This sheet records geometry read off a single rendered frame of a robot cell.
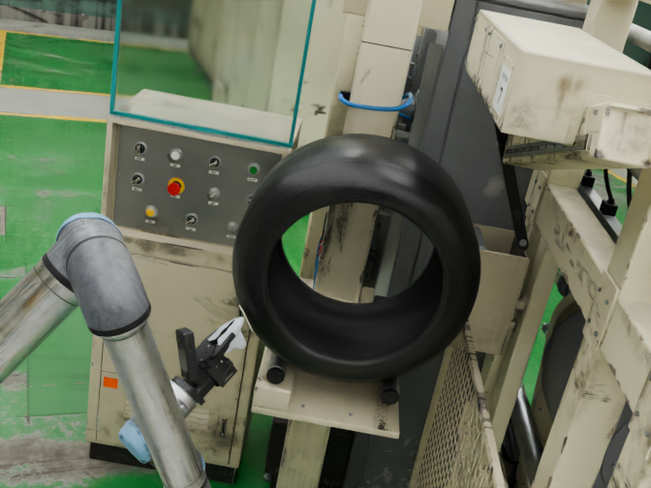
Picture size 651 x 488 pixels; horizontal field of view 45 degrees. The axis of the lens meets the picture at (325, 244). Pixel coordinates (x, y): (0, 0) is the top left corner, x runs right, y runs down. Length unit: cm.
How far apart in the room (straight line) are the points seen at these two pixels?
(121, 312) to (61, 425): 182
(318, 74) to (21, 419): 296
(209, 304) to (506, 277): 97
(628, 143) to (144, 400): 96
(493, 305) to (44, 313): 118
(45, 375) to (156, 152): 132
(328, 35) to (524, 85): 381
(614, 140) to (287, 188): 71
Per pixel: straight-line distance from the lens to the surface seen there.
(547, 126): 145
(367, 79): 203
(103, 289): 142
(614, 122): 138
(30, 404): 332
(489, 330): 222
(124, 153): 252
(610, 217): 232
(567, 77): 144
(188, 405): 180
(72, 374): 349
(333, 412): 202
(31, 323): 156
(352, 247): 216
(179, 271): 255
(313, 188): 171
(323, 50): 518
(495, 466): 167
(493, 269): 213
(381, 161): 173
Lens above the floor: 195
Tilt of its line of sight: 23 degrees down
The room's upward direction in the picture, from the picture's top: 11 degrees clockwise
